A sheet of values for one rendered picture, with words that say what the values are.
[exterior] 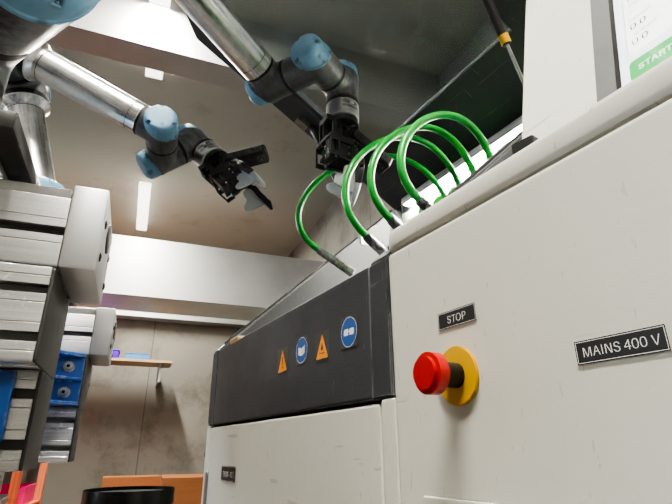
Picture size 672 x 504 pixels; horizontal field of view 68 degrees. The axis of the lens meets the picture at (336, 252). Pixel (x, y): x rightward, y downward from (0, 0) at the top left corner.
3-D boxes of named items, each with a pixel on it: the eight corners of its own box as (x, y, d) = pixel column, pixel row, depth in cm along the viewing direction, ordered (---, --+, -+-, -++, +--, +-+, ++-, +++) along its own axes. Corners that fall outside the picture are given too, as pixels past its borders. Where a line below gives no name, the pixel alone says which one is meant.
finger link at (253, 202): (257, 225, 123) (234, 200, 125) (276, 212, 125) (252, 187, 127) (257, 220, 120) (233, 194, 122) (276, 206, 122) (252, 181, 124)
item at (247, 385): (212, 425, 105) (218, 350, 111) (232, 425, 107) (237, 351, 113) (372, 400, 55) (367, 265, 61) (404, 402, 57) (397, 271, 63)
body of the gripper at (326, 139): (314, 171, 108) (315, 125, 112) (348, 181, 112) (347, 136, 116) (331, 154, 102) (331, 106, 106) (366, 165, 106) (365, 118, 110)
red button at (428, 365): (406, 406, 43) (402, 347, 45) (441, 408, 45) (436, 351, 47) (446, 401, 39) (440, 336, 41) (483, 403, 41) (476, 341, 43)
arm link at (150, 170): (131, 139, 120) (172, 123, 125) (134, 163, 130) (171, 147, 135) (150, 165, 119) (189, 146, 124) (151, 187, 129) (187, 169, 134)
